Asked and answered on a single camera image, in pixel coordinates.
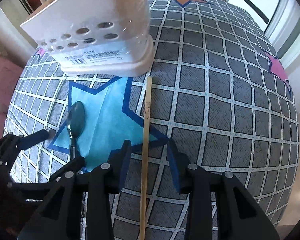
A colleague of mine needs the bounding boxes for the steel spoon black handle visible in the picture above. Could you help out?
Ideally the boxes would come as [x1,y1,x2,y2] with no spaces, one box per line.
[66,101,86,160]

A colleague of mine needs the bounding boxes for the beige plastic utensil holder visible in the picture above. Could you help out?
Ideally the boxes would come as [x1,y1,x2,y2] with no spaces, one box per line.
[21,0,154,77]

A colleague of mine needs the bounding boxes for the bamboo chopstick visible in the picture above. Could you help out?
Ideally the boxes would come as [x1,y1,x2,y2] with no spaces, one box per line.
[139,76,152,240]

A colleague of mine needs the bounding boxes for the pink paper star left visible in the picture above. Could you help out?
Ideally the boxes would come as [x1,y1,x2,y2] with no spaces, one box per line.
[35,47,45,57]

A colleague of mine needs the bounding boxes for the pink paper star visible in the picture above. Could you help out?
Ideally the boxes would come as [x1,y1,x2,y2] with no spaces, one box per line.
[262,49,292,95]
[35,47,45,57]

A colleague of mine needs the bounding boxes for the grey checked tablecloth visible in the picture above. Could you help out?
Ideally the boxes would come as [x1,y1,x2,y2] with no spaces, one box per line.
[5,0,299,239]

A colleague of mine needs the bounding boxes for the pink paper star right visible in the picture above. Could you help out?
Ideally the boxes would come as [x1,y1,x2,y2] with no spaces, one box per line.
[262,49,292,95]

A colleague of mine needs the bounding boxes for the white refrigerator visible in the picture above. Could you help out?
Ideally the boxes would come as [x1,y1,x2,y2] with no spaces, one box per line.
[227,0,286,33]

